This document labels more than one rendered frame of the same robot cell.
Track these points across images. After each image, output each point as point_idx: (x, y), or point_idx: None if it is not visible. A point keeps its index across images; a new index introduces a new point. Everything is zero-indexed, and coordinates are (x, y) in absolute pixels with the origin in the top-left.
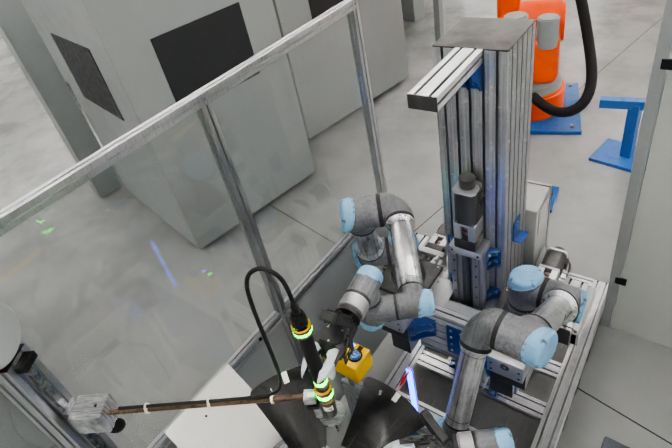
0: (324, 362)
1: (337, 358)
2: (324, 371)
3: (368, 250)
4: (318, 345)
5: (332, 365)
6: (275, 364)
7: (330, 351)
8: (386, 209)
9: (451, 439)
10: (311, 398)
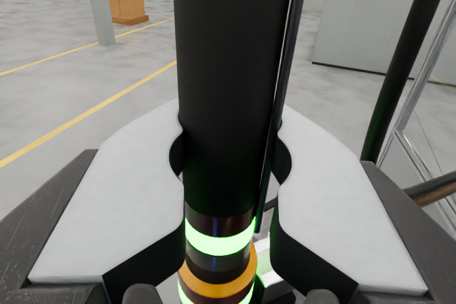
0: (175, 138)
1: (62, 178)
2: (156, 108)
3: None
4: (324, 250)
5: (108, 138)
6: (405, 22)
7: (150, 220)
8: None
9: None
10: (255, 247)
